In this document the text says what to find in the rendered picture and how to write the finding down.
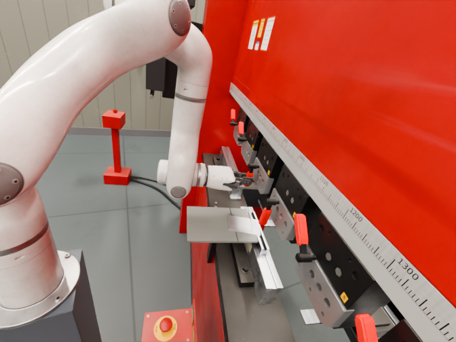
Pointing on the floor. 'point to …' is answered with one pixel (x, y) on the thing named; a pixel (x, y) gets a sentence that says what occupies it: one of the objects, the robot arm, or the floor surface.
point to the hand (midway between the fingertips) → (245, 178)
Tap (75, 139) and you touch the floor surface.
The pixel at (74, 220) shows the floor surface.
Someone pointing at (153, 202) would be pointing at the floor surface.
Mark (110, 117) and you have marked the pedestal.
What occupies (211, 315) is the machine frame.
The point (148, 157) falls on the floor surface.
